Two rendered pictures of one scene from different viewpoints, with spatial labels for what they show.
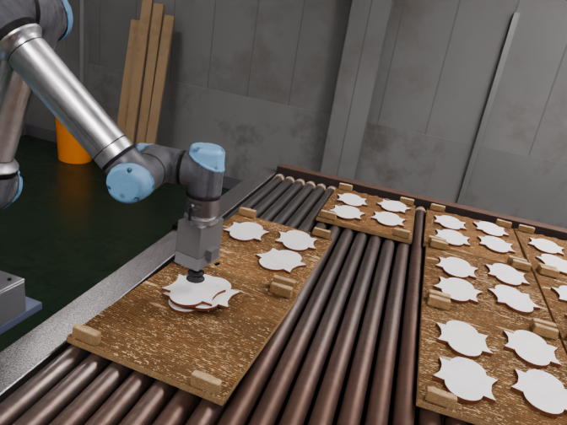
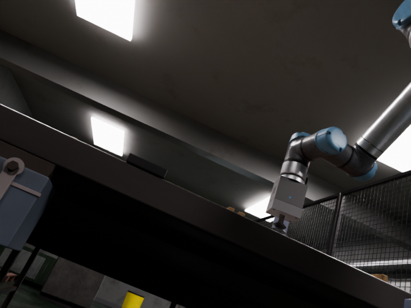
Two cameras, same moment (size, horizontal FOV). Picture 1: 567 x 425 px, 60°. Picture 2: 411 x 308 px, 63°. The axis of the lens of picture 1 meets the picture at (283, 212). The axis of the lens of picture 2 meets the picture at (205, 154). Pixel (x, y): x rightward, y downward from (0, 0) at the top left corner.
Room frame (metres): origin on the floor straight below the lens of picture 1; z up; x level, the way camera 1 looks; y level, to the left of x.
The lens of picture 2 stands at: (1.58, 0.91, 0.72)
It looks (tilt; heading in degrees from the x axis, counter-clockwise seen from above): 24 degrees up; 248
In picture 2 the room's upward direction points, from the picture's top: 22 degrees clockwise
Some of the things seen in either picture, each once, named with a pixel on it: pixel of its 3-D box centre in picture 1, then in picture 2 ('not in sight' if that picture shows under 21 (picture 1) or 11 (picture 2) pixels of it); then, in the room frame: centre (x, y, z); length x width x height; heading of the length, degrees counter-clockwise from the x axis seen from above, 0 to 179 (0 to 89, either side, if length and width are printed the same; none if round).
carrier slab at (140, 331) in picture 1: (195, 317); not in sight; (0.94, 0.16, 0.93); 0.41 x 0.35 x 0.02; 163
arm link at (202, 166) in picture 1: (204, 170); (299, 151); (0.99, 0.18, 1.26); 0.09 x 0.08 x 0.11; 86
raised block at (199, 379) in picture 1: (206, 382); not in sight; (0.71, 0.09, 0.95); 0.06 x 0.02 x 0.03; 73
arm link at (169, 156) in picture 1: (157, 165); (327, 146); (0.98, 0.28, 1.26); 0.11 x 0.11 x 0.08; 86
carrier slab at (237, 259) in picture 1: (261, 249); not in sight; (1.34, 0.05, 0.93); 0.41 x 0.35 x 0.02; 165
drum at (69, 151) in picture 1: (74, 131); not in sight; (4.59, 2.13, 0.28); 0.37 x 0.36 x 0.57; 74
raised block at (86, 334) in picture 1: (86, 334); (376, 280); (0.79, 0.34, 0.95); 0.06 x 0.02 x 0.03; 73
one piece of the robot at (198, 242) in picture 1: (202, 239); (286, 198); (0.98, 0.17, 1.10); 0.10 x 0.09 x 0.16; 66
